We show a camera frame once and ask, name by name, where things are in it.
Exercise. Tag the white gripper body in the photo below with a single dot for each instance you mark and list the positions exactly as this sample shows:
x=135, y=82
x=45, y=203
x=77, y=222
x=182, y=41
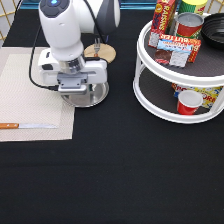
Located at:
x=52, y=61

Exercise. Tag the round silver metal plate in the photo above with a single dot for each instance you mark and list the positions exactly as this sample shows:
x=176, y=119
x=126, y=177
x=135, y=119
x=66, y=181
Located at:
x=95, y=93

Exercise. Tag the fork with wooden handle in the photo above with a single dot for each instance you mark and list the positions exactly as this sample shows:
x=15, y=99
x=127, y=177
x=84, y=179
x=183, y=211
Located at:
x=97, y=44

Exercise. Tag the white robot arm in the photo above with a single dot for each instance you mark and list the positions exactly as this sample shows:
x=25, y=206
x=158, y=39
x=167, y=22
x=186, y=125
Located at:
x=63, y=22

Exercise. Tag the round wooden coaster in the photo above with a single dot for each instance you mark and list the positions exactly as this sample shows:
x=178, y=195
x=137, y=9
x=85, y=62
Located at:
x=104, y=51

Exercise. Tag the blue and brown cookie box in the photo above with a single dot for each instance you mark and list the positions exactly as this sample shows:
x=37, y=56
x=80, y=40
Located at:
x=172, y=53

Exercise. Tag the beige woven placemat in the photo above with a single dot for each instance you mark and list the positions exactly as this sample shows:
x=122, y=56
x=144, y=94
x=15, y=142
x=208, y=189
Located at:
x=23, y=102

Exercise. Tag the red raisins box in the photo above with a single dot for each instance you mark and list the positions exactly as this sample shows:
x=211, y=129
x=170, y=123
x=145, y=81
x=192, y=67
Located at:
x=162, y=20

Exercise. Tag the red cup with white lid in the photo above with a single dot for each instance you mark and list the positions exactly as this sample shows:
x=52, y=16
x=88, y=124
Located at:
x=188, y=102

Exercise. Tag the white two-tier turntable rack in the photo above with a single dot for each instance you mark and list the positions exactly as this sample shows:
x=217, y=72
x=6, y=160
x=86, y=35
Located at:
x=152, y=81

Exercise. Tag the red butter box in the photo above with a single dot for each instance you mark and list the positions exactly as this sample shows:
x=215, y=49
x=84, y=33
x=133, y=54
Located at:
x=195, y=46

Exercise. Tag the red-labelled tin can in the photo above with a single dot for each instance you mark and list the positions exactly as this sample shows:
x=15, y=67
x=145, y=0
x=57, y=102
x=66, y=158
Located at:
x=188, y=25

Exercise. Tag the yellow green cylindrical canister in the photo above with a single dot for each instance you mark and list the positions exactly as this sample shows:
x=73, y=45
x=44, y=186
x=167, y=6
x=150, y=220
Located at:
x=193, y=6

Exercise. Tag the yellow popcorn box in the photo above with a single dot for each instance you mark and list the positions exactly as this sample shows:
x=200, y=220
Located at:
x=209, y=94

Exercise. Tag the black bowl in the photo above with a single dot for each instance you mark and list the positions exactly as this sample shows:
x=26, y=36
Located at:
x=213, y=30

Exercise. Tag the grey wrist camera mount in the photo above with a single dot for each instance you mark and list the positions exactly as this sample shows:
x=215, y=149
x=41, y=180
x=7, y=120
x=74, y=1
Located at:
x=72, y=83

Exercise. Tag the knife with wooden handle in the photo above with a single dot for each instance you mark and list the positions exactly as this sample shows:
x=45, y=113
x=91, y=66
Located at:
x=26, y=126

